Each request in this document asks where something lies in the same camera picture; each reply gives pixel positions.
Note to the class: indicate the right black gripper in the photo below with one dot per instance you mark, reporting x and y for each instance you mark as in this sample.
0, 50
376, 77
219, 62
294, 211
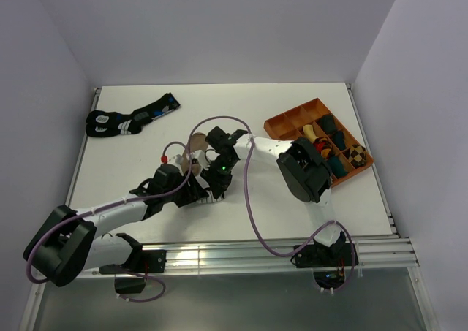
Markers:
218, 183

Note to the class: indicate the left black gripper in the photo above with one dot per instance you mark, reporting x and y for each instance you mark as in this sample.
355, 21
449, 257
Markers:
192, 193

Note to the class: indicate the white black striped sock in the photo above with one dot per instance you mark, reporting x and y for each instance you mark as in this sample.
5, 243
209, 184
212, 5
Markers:
210, 198

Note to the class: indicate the brown sock red stripes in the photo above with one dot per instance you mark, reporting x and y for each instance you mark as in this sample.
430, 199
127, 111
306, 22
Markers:
197, 142

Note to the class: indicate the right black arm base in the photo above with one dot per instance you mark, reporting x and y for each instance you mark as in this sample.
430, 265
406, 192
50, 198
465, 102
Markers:
335, 259

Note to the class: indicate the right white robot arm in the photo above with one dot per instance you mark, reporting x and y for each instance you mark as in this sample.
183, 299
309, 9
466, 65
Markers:
305, 172

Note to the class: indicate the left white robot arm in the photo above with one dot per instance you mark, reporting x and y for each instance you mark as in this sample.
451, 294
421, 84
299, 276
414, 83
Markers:
71, 241

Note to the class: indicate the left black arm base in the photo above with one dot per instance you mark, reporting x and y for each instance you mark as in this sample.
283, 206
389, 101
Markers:
141, 266

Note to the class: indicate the black blue patterned sock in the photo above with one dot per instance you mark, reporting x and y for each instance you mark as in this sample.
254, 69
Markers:
101, 124

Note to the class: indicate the orange compartment tray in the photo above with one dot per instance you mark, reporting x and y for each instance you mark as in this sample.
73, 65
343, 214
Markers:
288, 126

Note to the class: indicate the yellow rolled sock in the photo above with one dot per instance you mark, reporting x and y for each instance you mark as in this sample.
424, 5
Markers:
309, 133

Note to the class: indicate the red black rolled sock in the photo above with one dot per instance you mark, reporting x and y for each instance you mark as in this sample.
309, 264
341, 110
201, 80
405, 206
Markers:
324, 147

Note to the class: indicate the dark green rolled sock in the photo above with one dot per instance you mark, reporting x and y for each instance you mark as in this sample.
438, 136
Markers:
327, 124

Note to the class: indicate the dark teal rolled sock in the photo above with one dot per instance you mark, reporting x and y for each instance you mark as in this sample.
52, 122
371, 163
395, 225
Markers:
338, 140

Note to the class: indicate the brown checkered rolled sock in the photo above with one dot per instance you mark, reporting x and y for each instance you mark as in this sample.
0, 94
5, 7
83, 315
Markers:
357, 156

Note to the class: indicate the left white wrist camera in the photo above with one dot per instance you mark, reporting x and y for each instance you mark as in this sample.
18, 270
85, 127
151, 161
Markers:
177, 160

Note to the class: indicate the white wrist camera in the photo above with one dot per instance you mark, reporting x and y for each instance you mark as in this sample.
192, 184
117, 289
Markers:
199, 157
177, 160

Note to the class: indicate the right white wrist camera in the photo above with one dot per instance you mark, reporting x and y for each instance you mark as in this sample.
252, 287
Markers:
199, 157

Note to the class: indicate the aluminium table rail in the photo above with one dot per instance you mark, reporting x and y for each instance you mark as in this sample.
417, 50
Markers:
238, 257

